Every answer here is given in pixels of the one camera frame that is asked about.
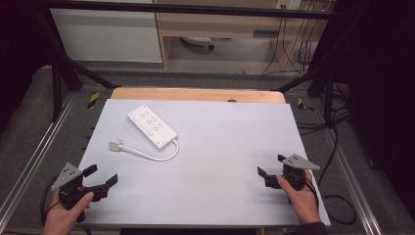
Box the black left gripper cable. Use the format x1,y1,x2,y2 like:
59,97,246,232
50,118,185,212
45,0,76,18
39,175,62,227

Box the person's right hand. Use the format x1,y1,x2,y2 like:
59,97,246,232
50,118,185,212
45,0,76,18
276,169,322,226

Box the black floor cable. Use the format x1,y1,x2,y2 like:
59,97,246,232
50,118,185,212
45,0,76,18
296,82,358,226

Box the white plug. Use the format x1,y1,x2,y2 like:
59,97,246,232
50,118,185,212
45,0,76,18
108,139,123,153

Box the aluminium floor rail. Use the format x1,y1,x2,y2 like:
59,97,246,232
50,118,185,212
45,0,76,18
0,92,78,214
324,128,384,235

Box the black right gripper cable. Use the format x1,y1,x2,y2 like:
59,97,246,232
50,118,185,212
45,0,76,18
303,177,321,210

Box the black curtain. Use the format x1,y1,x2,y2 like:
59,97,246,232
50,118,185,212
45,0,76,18
0,0,55,131
321,0,415,212

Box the yellow black hazard tape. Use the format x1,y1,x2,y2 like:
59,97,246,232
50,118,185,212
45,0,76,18
297,97,315,113
86,91,101,110

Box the white wall socket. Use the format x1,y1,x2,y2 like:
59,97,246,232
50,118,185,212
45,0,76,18
275,0,303,11

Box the black hanging cables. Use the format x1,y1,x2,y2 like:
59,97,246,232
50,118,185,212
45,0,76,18
259,16,319,76

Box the white power strip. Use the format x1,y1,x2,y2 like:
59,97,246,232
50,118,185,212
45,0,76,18
126,104,179,150

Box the light wooden desk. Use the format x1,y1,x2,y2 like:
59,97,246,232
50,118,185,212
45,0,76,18
153,0,329,71

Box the wooden table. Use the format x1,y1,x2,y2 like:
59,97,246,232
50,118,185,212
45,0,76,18
110,86,287,105

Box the black metal frame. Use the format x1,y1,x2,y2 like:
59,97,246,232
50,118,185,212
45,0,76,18
33,0,341,122

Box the white cabinet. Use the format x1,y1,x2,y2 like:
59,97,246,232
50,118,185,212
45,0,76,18
49,7,163,64

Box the white power strip cable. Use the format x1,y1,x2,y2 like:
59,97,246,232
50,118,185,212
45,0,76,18
120,139,180,163

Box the person's left hand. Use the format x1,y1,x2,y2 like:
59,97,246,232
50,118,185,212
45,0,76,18
42,190,96,235

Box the office chair base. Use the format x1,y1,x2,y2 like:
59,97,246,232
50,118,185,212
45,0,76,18
180,35,216,51

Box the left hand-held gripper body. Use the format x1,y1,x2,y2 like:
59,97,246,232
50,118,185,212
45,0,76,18
51,162,110,211

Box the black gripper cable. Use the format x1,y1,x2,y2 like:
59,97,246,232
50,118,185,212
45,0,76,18
303,177,321,210
39,175,62,227

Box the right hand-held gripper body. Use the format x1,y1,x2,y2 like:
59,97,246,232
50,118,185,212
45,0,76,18
265,154,321,192

